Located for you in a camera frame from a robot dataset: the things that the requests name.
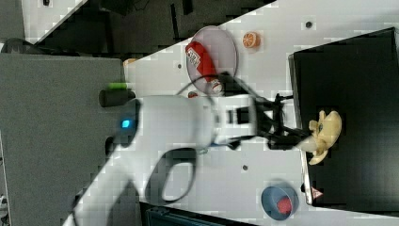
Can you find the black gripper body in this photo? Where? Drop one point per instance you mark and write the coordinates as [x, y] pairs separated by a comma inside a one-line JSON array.
[[270, 123]]

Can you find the yellow peeled toy banana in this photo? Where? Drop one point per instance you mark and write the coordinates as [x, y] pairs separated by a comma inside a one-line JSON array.
[[324, 134]]

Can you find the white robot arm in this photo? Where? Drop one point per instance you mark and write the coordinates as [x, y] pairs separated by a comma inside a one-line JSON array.
[[157, 133]]

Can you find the black toaster oven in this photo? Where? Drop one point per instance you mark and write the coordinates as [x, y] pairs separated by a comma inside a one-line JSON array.
[[358, 78]]

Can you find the orange slice toy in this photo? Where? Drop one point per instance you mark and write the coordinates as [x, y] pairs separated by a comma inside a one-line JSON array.
[[251, 40]]

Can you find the red toy strawberry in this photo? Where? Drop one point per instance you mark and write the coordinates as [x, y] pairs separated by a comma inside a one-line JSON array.
[[192, 94]]

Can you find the grey round plate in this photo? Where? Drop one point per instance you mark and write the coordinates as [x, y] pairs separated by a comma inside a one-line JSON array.
[[211, 51]]

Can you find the blue bowl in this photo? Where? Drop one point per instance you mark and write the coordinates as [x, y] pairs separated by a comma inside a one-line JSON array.
[[272, 194]]

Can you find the red toy fruit in bowl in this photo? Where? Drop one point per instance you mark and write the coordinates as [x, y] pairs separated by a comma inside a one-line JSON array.
[[284, 206]]

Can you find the red ketchup bottle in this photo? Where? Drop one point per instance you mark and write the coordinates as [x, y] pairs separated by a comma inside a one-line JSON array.
[[202, 69]]

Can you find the green marker pen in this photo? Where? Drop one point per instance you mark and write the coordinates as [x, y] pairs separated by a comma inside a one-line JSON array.
[[117, 86]]

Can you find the black cylinder on table edge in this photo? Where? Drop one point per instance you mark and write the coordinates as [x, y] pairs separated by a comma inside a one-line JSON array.
[[115, 97]]

